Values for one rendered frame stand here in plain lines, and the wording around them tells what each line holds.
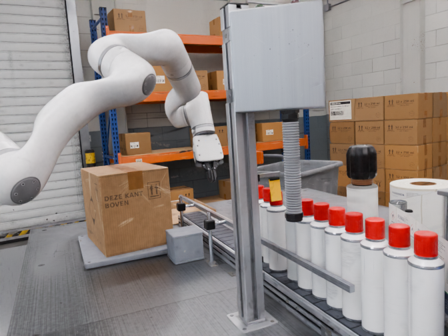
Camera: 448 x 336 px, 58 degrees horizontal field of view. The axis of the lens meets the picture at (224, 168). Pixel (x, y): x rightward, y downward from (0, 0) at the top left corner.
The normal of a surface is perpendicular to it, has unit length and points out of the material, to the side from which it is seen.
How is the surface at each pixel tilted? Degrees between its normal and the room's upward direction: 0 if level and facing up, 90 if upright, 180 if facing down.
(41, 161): 95
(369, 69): 90
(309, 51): 90
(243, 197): 90
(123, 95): 134
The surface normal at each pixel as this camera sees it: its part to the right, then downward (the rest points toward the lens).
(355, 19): -0.87, 0.11
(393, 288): -0.65, 0.14
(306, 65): -0.21, 0.14
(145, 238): 0.50, 0.08
